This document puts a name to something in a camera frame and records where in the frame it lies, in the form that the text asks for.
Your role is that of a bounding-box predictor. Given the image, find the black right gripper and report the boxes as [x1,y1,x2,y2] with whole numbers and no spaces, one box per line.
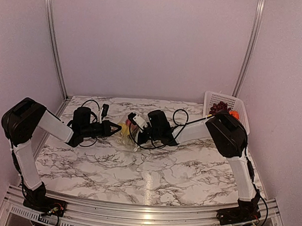
[127,124,161,147]

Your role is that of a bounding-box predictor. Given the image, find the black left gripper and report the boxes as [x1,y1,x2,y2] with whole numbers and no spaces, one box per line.
[81,119,122,139]

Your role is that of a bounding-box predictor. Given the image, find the fake yellow banana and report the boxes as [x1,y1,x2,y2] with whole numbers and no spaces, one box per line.
[120,123,131,140]

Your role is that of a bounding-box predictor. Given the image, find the clear zip top bag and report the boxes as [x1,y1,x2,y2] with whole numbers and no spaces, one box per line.
[114,117,140,153]

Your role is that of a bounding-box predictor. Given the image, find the fake red grapes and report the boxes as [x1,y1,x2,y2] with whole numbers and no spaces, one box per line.
[209,101,231,115]

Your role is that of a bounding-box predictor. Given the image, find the fake orange pumpkin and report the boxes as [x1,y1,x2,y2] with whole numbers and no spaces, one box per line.
[229,110,240,120]

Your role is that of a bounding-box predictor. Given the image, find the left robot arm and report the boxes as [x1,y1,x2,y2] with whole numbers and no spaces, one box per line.
[1,97,121,216]

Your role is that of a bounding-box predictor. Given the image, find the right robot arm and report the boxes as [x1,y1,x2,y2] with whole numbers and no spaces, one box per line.
[129,110,261,225]

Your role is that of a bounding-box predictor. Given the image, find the fake red apple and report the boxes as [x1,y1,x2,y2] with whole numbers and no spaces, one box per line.
[125,119,138,130]

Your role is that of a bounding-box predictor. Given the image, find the white perforated plastic basket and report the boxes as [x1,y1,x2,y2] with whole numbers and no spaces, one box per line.
[203,91,250,134]

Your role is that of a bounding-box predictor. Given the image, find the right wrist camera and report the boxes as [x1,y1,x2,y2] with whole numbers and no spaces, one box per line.
[128,112,148,132]

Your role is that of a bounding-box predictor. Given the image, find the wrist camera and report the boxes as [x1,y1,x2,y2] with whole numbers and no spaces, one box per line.
[128,112,148,132]
[97,104,109,124]

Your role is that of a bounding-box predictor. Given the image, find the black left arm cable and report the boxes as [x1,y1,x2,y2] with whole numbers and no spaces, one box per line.
[65,98,104,149]

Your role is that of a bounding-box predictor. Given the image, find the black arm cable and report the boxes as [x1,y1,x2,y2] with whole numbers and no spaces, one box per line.
[65,98,104,149]
[126,106,273,224]

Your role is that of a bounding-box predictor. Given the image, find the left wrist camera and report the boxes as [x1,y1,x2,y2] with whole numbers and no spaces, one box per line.
[97,104,109,124]

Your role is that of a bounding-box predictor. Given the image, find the aluminium front rail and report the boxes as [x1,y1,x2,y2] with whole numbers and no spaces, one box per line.
[0,183,288,226]

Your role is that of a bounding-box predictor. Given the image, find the aluminium corner post left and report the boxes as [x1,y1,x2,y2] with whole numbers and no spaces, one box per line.
[45,0,69,101]

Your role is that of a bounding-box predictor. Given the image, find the aluminium corner post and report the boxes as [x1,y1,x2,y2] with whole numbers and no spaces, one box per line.
[45,0,69,101]
[232,0,266,97]

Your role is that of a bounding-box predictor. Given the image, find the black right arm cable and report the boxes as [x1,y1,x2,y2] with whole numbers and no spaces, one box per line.
[126,106,273,224]

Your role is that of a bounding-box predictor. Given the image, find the aluminium corner post right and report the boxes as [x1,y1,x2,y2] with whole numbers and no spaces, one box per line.
[232,0,266,97]

